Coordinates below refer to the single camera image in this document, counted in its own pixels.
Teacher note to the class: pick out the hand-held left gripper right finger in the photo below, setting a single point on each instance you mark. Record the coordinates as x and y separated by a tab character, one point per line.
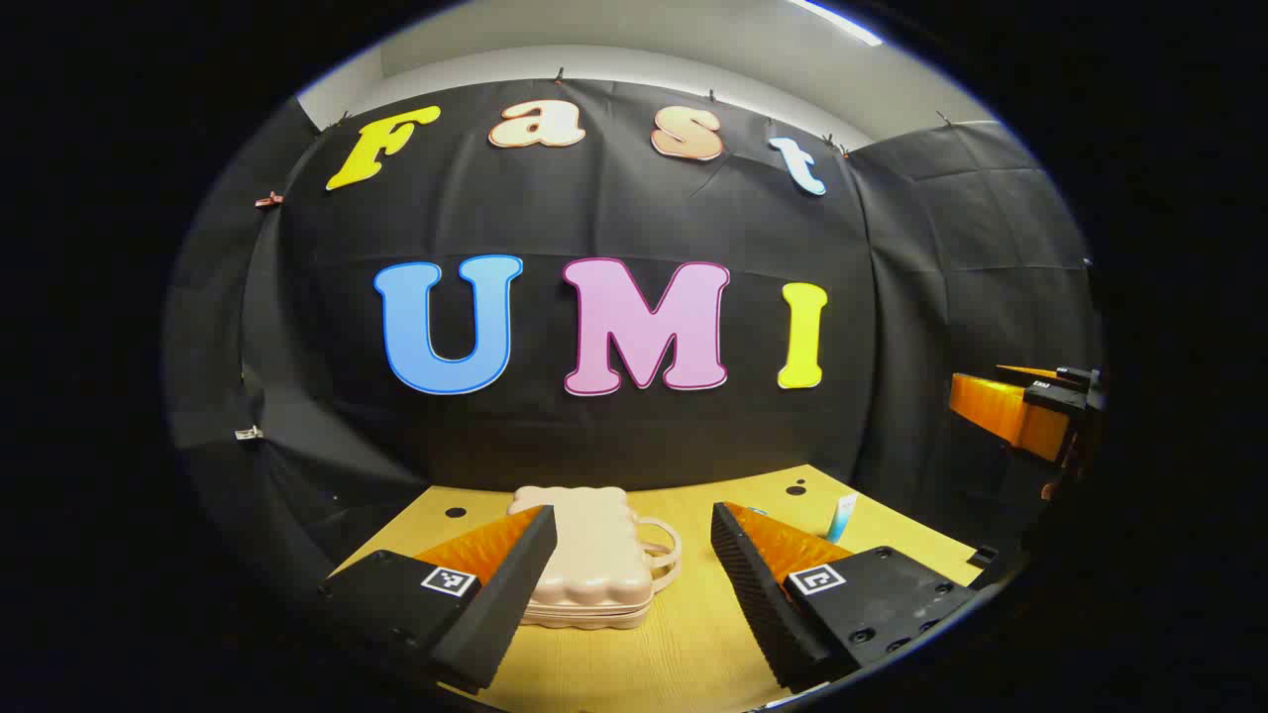
763	604

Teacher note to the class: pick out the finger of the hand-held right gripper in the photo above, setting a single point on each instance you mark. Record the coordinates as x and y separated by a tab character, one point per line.
1001	411
1040	373

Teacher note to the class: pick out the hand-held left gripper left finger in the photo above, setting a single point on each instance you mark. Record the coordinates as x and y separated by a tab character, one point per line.
505	604

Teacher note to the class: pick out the white skincare tube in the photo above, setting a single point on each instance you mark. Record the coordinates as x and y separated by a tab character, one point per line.
842	517

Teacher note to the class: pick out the black backdrop cloth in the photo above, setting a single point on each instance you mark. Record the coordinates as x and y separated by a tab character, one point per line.
614	426

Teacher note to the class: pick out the white backdrop clip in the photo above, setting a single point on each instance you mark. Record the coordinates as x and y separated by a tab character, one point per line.
248	433

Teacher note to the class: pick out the red backdrop clip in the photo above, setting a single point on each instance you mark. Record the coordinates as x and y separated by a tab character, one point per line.
267	200

